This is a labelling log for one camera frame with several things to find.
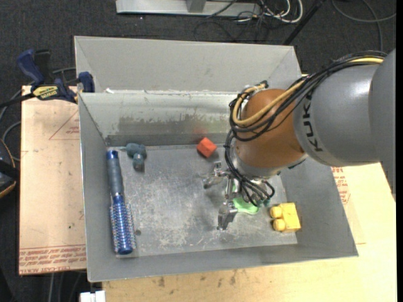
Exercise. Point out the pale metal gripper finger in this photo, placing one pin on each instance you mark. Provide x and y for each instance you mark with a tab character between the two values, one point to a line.
227	215
214	176

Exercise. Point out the red-orange block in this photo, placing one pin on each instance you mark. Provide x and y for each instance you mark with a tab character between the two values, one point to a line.
206	147

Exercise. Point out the grey metal bin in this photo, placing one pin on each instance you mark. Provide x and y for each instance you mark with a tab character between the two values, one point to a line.
176	200

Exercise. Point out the yellow toy brick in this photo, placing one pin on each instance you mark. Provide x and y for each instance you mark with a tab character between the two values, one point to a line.
288	217

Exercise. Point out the grey-blue toy animal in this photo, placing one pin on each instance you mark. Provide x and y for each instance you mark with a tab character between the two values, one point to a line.
136	151

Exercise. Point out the blue round hairbrush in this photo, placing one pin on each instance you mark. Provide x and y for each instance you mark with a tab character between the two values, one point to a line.
121	219

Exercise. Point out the brown cardboard board, red print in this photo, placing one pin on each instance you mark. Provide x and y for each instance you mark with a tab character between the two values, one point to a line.
50	181

